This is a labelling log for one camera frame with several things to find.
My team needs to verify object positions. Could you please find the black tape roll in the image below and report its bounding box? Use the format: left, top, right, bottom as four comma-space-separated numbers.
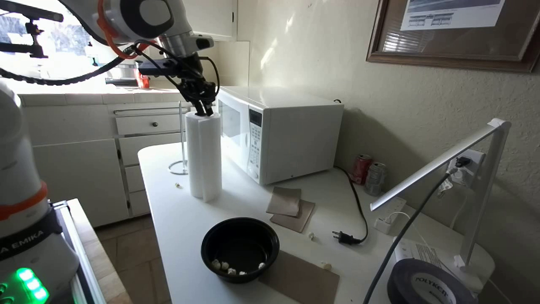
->
387, 258, 478, 304

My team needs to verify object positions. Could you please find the metal towel bar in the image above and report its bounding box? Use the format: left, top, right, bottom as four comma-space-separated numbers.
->
113, 106, 191, 116

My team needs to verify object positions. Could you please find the large brown paper napkin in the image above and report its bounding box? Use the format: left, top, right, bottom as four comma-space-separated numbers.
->
258, 250, 340, 304

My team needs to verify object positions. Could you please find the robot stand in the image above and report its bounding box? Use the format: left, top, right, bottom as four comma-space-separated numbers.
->
50, 198, 128, 304

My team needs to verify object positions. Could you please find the white power strip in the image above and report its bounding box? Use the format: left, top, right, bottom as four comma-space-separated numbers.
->
381, 196, 407, 217

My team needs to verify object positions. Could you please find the heap of popcorn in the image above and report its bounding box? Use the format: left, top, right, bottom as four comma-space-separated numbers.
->
211, 258, 267, 276

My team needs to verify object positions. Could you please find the white paper towel roll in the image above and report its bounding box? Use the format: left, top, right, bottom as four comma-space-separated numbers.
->
185, 111, 223, 203

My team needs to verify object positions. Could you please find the red drink can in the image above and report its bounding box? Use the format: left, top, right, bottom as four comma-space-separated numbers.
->
352, 154, 374, 185

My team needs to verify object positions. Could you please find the small brown paper napkin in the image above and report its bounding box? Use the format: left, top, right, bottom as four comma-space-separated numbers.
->
266, 186, 302, 217
270, 199, 316, 233

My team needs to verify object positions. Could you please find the white desk lamp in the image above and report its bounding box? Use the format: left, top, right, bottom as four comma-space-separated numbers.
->
370, 118, 512, 294

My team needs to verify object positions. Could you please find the printed paper leaflet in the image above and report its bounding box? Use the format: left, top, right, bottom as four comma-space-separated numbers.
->
394, 238, 448, 273

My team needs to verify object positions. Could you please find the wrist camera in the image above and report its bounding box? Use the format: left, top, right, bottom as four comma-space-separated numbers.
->
137, 58, 181, 77

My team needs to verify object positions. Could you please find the white wall cabinet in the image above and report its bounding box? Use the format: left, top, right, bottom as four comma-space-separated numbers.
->
181, 0, 238, 42

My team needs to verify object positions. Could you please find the wall socket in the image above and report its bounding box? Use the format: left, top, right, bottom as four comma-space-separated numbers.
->
446, 149, 486, 187

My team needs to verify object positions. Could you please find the white microwave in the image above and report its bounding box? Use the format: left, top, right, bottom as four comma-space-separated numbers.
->
216, 86, 345, 186

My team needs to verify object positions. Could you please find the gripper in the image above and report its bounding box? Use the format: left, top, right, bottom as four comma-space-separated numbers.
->
177, 53, 219, 117

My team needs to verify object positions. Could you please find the silver drink can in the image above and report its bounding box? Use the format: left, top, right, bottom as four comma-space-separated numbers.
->
365, 162, 388, 197

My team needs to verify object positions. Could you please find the white power adapter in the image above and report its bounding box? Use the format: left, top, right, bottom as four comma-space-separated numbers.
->
374, 216, 395, 235

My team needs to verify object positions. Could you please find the camera on mount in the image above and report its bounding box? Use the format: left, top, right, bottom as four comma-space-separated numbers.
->
0, 0, 65, 59

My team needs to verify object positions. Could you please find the white drawer with knob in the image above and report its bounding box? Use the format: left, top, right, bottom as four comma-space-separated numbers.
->
115, 113, 186, 136

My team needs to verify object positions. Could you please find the black cable with plug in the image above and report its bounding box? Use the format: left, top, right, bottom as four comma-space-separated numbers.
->
332, 166, 369, 246

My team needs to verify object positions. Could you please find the black plastic bowl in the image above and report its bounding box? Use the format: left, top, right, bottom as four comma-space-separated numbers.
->
201, 217, 281, 284

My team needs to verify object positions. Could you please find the white cabinet door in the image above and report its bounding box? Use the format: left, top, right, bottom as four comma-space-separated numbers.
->
32, 138, 130, 228

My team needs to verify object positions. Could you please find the framed picture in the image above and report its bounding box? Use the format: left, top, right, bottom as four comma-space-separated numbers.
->
366, 0, 540, 73

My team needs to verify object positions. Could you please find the microwave door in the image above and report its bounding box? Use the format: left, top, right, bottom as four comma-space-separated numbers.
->
217, 90, 252, 171

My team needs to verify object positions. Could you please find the grey cable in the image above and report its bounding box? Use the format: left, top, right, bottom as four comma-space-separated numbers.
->
362, 168, 455, 304

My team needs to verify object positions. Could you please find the metal paper towel holder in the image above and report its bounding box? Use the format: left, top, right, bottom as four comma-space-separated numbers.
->
168, 101, 189, 175

